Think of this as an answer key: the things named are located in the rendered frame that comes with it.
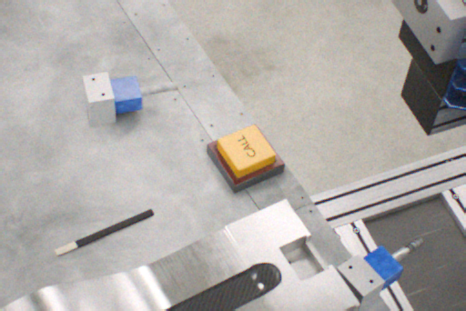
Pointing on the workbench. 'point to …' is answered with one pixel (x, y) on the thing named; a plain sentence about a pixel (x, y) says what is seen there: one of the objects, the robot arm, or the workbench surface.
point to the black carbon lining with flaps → (234, 290)
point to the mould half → (206, 274)
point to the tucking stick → (104, 232)
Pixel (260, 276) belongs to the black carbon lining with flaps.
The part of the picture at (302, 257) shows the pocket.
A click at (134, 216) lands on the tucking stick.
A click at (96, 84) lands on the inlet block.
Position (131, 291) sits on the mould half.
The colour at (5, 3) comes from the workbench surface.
